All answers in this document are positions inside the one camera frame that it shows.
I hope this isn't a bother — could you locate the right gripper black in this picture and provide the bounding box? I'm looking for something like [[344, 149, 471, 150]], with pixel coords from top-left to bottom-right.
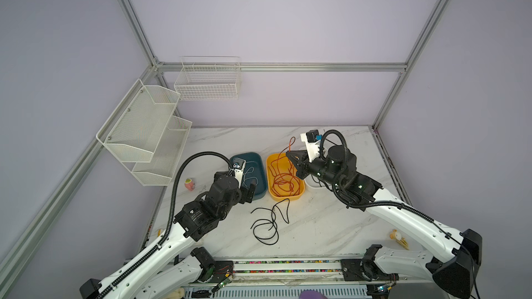
[[283, 149, 342, 188]]

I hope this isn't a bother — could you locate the red cable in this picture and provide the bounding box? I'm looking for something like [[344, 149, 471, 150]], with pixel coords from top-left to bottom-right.
[[267, 136, 302, 197]]

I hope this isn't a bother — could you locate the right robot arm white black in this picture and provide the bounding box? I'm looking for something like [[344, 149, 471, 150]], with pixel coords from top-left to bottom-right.
[[286, 130, 482, 298]]

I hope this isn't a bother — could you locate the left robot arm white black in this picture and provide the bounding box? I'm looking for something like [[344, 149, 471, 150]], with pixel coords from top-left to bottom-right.
[[80, 152, 256, 298]]

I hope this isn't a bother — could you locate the dark teal plastic bin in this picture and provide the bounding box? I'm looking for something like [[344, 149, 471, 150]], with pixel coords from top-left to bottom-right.
[[229, 152, 267, 201]]

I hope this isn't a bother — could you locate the white plastic bin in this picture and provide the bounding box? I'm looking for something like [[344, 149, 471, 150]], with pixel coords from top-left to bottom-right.
[[304, 175, 331, 190]]

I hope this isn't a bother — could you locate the yellow plastic bin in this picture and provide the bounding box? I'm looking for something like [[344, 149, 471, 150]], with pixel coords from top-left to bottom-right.
[[266, 153, 306, 202]]

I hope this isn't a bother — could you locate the small pink green ball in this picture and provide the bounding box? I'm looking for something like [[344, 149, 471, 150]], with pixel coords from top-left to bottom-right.
[[184, 178, 195, 192]]

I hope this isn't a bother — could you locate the lower white mesh shelf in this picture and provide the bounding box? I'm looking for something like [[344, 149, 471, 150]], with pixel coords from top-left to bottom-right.
[[132, 116, 192, 186]]

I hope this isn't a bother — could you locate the white mesh shelf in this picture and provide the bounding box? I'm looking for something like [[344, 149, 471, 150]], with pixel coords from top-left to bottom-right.
[[132, 116, 192, 186], [96, 80, 180, 163]]

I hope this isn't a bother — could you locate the small yellow toy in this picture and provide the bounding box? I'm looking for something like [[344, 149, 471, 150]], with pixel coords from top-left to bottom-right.
[[389, 229, 410, 250]]

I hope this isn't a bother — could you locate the purple object at edge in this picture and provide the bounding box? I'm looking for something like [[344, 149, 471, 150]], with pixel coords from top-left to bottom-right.
[[299, 290, 327, 299]]

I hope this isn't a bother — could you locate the upper white mesh shelf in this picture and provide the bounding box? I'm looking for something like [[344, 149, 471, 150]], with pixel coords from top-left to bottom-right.
[[96, 80, 180, 163]]

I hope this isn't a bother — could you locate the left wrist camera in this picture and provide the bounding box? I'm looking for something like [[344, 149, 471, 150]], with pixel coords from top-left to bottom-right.
[[233, 160, 246, 187]]

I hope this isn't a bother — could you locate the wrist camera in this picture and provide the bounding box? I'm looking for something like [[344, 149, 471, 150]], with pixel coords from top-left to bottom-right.
[[301, 130, 321, 162], [233, 160, 246, 187]]

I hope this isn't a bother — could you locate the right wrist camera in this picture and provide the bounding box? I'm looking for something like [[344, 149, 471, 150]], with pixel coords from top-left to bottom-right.
[[301, 130, 321, 162]]

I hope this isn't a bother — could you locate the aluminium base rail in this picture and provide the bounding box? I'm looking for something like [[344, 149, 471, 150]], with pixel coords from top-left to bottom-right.
[[140, 254, 458, 287]]

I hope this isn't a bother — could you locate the white wire wall basket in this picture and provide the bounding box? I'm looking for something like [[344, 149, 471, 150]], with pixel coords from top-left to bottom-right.
[[174, 56, 241, 101]]

